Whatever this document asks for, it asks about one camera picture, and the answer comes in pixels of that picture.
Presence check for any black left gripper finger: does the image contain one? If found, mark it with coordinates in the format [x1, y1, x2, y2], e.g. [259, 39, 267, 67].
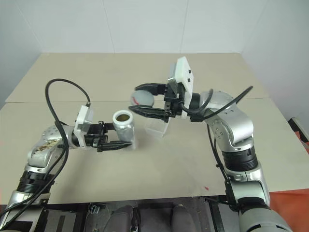
[96, 141, 133, 153]
[97, 120, 116, 131]

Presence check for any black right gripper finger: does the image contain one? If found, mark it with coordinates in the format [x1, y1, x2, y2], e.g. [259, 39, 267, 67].
[128, 105, 170, 123]
[135, 83, 167, 96]

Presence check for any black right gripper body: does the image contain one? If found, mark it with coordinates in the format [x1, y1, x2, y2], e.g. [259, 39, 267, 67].
[163, 83, 187, 119]

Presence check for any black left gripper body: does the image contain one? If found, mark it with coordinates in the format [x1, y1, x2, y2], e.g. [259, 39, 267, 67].
[84, 122, 109, 148]

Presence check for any silver can lid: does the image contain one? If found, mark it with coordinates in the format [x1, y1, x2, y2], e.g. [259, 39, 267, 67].
[130, 89, 155, 107]

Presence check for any silver can with red label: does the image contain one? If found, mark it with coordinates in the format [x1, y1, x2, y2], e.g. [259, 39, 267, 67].
[112, 110, 138, 149]

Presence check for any clear plastic container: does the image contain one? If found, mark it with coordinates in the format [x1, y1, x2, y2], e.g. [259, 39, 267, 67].
[144, 117, 171, 138]

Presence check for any small metal caster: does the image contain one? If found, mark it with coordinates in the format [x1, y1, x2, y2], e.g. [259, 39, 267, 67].
[88, 204, 102, 215]

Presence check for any dark rounded shape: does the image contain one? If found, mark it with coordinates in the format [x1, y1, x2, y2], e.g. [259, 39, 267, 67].
[170, 204, 196, 232]
[103, 205, 135, 232]

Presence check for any orange floor mat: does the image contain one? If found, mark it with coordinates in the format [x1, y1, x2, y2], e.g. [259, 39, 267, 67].
[268, 185, 309, 212]

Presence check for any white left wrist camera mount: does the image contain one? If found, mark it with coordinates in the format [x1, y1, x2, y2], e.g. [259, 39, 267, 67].
[73, 105, 95, 148]

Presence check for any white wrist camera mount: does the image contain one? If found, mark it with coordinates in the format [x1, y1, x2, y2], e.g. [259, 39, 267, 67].
[168, 57, 195, 119]
[73, 105, 95, 148]

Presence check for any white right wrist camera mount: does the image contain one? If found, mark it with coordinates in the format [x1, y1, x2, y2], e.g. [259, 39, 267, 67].
[168, 57, 195, 119]

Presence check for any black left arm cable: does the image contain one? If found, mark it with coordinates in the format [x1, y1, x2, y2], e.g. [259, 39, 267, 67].
[0, 78, 91, 218]

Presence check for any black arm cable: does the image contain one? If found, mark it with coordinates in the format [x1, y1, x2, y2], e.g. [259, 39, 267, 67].
[180, 86, 253, 123]
[0, 78, 91, 218]

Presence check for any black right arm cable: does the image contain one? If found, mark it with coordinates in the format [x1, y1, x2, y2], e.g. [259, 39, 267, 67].
[180, 86, 253, 123]

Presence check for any thin black cable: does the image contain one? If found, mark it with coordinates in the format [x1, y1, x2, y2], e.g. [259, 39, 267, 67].
[207, 120, 239, 212]

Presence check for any black table frame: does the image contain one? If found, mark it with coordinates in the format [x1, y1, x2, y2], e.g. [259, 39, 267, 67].
[0, 193, 239, 232]

